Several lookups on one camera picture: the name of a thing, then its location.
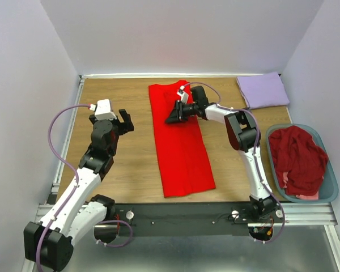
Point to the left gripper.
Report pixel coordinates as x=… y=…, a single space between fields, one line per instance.
x=126 y=126

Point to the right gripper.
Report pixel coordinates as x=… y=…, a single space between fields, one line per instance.
x=177 y=114

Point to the bright red t shirt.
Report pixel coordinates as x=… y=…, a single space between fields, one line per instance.
x=182 y=157

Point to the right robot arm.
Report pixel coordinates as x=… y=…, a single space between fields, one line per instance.
x=243 y=135

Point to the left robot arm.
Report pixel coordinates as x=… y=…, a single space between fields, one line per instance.
x=50 y=242

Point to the folded lavender t shirt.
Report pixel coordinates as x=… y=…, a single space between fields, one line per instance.
x=262 y=91

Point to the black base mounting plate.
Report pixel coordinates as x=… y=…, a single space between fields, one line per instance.
x=193 y=218

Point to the dark red t shirt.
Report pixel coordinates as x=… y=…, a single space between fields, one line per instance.
x=294 y=150

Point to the teal plastic basket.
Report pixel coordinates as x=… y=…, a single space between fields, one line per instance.
x=329 y=187

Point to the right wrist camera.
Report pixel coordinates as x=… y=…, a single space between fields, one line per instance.
x=183 y=95

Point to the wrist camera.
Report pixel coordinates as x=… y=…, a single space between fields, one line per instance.
x=183 y=95
x=103 y=110

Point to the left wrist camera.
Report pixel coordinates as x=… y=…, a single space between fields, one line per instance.
x=103 y=110

